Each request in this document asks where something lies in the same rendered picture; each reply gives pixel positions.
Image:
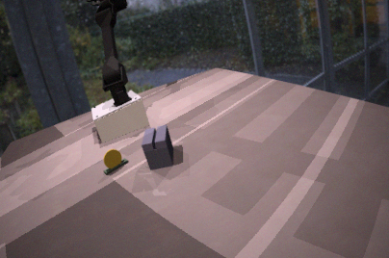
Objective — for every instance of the gold coin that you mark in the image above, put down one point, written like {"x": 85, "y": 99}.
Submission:
{"x": 112, "y": 158}

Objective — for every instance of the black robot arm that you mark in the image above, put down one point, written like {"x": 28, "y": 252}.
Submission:
{"x": 114, "y": 75}

